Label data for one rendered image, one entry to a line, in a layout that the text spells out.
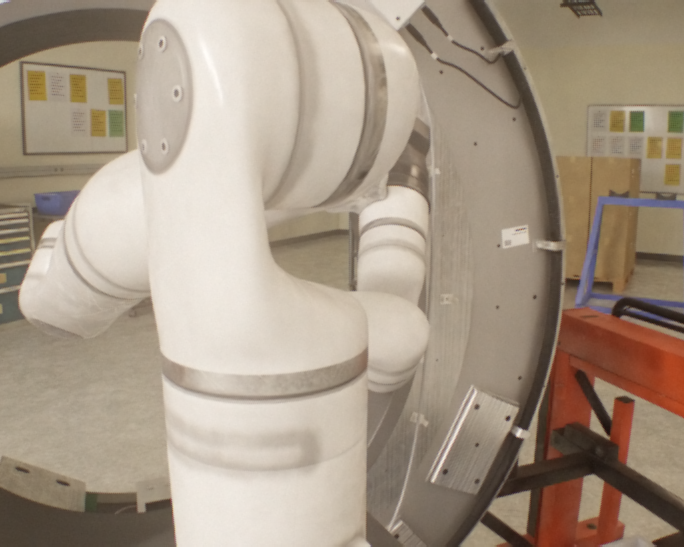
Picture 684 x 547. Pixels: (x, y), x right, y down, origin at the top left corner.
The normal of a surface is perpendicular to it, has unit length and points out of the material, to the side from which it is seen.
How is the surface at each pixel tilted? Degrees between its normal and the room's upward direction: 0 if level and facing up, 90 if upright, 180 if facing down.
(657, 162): 90
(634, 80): 90
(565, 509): 90
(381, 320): 49
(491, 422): 90
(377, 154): 120
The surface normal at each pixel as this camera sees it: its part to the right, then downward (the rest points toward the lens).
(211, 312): -0.52, 0.22
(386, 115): 0.62, 0.28
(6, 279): 0.86, 0.09
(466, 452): 0.33, 0.18
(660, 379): -0.95, 0.06
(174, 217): -0.72, 0.17
